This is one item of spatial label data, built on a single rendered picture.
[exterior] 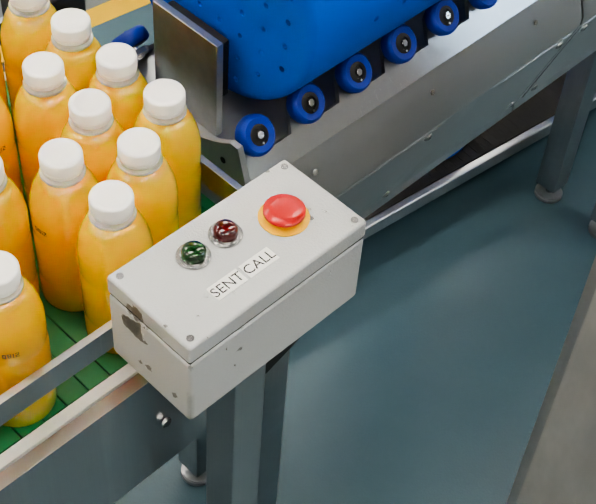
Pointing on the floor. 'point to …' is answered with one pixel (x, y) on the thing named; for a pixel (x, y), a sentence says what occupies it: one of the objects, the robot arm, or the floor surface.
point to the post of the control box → (235, 443)
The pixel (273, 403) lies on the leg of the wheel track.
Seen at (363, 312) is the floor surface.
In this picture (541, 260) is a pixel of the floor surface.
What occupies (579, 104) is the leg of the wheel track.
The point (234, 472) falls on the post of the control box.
